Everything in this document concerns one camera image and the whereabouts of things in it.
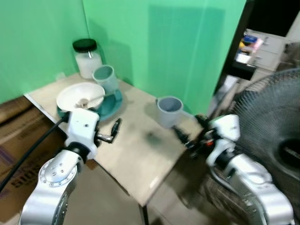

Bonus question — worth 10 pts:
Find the black electric fan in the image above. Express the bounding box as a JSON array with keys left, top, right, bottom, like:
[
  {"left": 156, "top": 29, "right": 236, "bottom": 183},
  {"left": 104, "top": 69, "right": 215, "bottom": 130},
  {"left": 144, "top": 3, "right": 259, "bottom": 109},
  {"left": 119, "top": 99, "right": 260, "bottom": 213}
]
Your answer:
[{"left": 220, "top": 68, "right": 300, "bottom": 221}]

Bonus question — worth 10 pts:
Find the black table leg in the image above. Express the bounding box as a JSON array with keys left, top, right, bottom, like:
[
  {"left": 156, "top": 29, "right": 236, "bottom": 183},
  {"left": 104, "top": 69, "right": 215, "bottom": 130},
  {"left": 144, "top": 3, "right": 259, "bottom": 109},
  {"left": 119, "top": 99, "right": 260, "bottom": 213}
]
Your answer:
[{"left": 140, "top": 203, "right": 150, "bottom": 225}]

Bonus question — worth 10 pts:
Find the pale teal mug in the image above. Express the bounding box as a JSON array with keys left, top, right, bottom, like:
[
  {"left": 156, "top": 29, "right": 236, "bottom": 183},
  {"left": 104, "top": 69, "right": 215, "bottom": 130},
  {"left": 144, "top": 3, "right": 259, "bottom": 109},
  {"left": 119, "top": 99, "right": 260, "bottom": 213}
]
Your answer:
[{"left": 92, "top": 65, "right": 120, "bottom": 96}]

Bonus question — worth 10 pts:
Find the white bowl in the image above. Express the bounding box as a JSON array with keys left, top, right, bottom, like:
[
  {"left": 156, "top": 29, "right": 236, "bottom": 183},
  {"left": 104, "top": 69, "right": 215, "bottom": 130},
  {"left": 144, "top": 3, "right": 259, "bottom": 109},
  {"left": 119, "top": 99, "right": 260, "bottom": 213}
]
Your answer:
[{"left": 56, "top": 82, "right": 106, "bottom": 113}]

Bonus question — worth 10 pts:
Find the white drawer cabinet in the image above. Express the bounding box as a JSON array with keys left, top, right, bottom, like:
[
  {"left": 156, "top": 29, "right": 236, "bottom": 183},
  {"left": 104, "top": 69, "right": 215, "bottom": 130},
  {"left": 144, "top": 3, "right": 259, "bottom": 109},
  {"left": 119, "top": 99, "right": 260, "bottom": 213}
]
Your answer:
[{"left": 236, "top": 29, "right": 287, "bottom": 72}]

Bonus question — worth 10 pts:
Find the white spoon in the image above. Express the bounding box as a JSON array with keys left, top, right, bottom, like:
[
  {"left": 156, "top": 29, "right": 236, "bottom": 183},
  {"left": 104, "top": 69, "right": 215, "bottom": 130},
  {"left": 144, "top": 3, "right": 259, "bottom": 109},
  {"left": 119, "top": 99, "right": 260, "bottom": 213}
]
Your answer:
[{"left": 74, "top": 93, "right": 106, "bottom": 108}]

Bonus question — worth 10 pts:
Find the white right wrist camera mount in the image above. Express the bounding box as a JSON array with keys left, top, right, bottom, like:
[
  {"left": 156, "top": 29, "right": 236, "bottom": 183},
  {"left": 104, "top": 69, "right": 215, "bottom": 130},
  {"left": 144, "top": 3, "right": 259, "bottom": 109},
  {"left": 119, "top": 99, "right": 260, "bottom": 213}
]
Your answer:
[{"left": 208, "top": 114, "right": 241, "bottom": 153}]

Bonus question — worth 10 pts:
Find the grey blue mug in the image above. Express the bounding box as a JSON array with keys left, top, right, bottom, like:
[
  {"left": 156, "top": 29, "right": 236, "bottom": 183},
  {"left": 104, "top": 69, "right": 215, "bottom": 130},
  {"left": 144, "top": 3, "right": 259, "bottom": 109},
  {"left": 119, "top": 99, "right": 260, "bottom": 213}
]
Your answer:
[{"left": 156, "top": 96, "right": 195, "bottom": 130}]

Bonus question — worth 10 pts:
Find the teal plate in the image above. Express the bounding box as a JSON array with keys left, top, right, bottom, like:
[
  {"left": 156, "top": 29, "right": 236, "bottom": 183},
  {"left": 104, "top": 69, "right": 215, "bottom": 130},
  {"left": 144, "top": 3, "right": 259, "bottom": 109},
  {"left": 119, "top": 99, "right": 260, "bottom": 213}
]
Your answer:
[{"left": 57, "top": 89, "right": 124, "bottom": 122}]

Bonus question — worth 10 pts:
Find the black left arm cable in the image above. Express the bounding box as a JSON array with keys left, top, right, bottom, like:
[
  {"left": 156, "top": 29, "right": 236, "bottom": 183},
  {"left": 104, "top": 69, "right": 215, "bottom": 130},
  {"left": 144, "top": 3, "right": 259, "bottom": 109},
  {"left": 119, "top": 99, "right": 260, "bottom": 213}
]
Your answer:
[{"left": 0, "top": 112, "right": 71, "bottom": 194}]

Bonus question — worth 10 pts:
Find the green backdrop screen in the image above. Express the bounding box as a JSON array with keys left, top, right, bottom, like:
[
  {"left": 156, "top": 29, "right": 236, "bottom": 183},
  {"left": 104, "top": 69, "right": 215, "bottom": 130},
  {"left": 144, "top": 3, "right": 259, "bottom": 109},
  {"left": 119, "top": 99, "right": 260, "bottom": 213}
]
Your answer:
[{"left": 0, "top": 0, "right": 248, "bottom": 117}]

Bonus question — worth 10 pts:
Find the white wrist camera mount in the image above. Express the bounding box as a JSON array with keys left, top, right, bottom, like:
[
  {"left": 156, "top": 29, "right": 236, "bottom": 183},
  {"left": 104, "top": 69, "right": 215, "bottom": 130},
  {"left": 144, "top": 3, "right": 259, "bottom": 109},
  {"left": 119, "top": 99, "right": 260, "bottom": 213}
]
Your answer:
[
  {"left": 208, "top": 114, "right": 241, "bottom": 153},
  {"left": 65, "top": 108, "right": 100, "bottom": 150}
]

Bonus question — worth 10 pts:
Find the brown cardboard box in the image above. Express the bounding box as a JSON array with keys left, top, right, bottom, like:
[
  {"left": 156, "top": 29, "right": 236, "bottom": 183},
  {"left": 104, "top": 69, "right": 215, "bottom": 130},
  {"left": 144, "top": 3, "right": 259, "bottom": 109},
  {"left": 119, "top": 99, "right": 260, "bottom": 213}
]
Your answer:
[{"left": 0, "top": 96, "right": 71, "bottom": 222}]

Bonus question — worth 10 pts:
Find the glass jar with black lid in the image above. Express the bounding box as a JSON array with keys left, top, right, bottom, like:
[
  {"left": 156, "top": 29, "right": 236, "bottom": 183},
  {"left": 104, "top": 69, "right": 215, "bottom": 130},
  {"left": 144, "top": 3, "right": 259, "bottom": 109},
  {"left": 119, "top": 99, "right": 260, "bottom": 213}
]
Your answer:
[{"left": 72, "top": 38, "right": 105, "bottom": 80}]

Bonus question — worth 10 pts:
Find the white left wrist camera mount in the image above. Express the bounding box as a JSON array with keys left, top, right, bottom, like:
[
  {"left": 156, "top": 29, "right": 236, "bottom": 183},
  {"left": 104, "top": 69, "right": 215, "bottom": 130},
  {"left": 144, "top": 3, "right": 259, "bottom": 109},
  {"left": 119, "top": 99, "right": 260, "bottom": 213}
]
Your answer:
[{"left": 65, "top": 108, "right": 100, "bottom": 150}]

